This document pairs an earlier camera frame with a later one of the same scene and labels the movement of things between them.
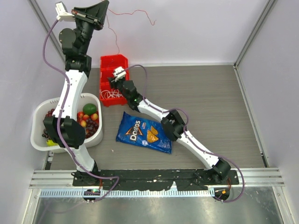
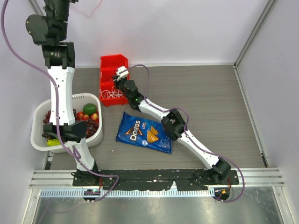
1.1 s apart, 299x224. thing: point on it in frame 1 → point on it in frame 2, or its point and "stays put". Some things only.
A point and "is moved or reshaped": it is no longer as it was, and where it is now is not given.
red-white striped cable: x=129 y=14 is moved or reshaped
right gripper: x=113 y=84 stays put
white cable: x=114 y=94 stays put
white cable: x=108 y=94 stays put
